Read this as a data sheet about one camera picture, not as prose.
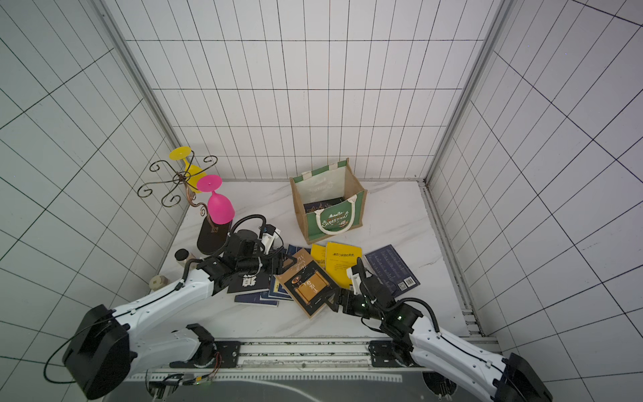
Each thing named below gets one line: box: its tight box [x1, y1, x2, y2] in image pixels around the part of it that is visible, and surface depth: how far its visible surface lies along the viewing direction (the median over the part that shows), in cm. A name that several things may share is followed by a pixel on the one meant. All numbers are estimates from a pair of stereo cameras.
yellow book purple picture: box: [310, 243, 327, 270], surface depth 93 cm
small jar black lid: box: [174, 247, 190, 268], surface depth 86 cm
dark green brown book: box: [275, 247, 340, 320], surface depth 83 cm
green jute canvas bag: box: [289, 157, 368, 245], surface depth 94 cm
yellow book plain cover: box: [324, 242, 363, 289], surface depth 92 cm
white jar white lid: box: [149, 274, 170, 292], surface depth 79 cm
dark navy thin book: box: [365, 244, 422, 298], surface depth 92 cm
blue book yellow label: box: [267, 274, 294, 302], surface depth 83 cm
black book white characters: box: [226, 271, 271, 294], surface depth 83 cm
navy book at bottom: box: [233, 292, 279, 308], surface depth 83 cm
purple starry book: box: [303, 196, 346, 214], surface depth 109 cm
